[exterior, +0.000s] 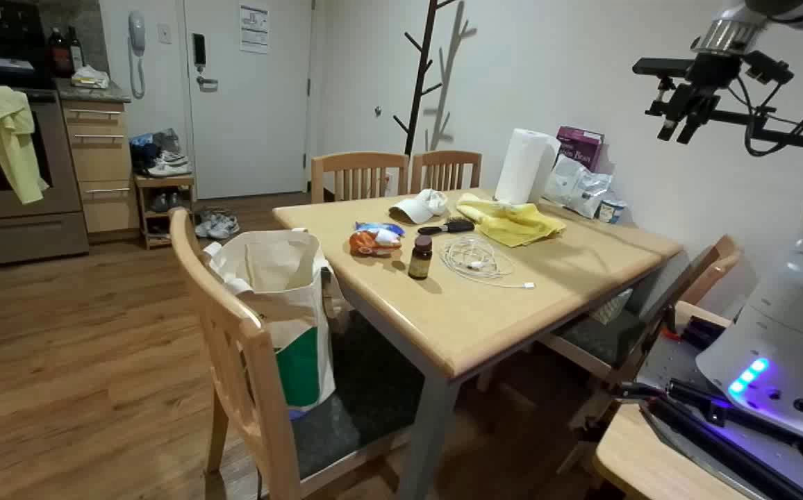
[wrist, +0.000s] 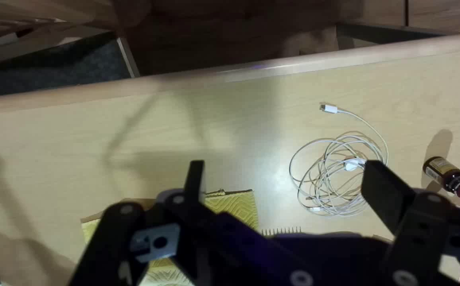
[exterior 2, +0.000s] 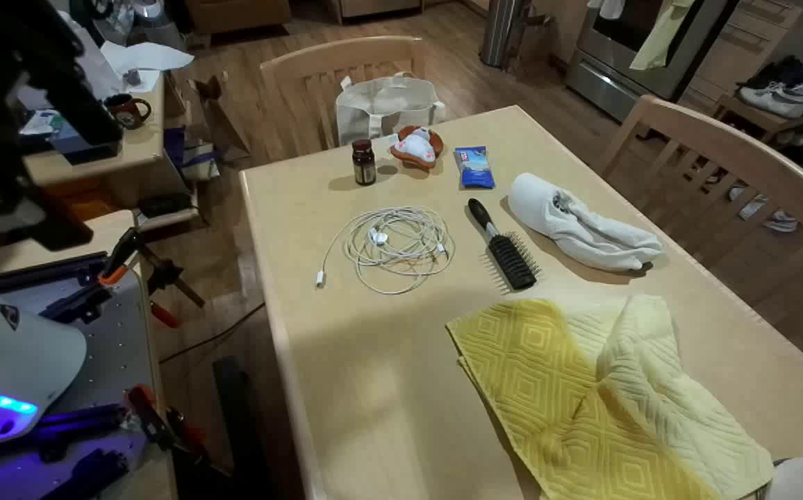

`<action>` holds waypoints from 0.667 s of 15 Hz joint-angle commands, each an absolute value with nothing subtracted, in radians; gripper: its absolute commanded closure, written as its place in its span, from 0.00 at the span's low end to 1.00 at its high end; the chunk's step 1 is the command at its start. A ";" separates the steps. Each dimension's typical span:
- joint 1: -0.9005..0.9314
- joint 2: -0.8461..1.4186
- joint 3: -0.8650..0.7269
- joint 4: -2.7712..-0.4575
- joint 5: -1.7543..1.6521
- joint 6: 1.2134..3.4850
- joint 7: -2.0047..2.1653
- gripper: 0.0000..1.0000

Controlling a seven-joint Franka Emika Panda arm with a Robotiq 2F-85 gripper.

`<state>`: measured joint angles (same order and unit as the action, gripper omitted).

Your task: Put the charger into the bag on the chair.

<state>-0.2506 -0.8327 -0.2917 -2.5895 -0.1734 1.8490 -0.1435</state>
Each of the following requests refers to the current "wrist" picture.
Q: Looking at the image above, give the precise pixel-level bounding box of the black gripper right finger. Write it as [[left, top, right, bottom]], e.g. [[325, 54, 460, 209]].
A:
[[362, 160, 460, 286]]

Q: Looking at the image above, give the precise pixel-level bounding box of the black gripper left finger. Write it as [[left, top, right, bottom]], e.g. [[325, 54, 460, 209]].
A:
[[69, 160, 206, 286]]

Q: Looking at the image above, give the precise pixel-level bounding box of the small brown glass bottle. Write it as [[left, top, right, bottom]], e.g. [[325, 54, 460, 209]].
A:
[[423, 155, 460, 197]]

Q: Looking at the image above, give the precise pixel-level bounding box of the yellow patterned cloth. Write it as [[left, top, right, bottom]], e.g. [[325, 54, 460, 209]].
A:
[[79, 187, 306, 286]]

